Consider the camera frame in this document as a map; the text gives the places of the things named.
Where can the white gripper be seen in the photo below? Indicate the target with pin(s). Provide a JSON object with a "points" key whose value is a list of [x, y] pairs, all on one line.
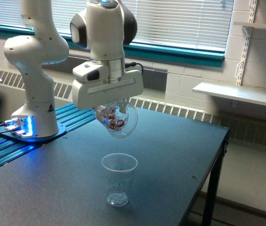
{"points": [[103, 82]]}

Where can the clear plastic cup with candy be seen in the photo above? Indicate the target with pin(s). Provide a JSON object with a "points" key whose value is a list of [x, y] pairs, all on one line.
{"points": [[119, 117]]}

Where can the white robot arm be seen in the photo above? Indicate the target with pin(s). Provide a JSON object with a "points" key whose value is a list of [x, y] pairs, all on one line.
{"points": [[104, 27]]}

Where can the clear empty plastic cup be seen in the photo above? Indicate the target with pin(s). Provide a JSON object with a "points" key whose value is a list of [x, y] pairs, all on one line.
{"points": [[119, 170]]}

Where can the white window blinds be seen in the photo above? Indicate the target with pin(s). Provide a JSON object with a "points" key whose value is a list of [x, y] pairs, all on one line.
{"points": [[195, 24]]}

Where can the white radiator vent cover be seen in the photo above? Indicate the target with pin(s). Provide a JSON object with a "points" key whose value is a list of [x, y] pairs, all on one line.
{"points": [[240, 128]]}

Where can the black table leg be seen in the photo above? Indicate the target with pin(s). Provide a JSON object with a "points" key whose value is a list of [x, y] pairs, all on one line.
{"points": [[213, 185]]}

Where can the blue ribbed aluminium base plate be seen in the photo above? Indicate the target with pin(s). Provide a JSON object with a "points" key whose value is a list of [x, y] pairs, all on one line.
{"points": [[27, 130]]}

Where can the white upper wall shelf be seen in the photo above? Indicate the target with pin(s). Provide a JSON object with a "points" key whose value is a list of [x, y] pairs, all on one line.
{"points": [[257, 25]]}

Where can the white wall shelf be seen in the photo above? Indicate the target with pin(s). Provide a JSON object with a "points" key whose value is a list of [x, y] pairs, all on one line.
{"points": [[233, 92], [257, 25]]}

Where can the white lower wall shelf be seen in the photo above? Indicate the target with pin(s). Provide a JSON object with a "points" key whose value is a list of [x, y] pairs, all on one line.
{"points": [[233, 92]]}

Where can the white shelf bracket rail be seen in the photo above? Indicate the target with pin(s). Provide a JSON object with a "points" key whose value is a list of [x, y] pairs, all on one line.
{"points": [[247, 29]]}

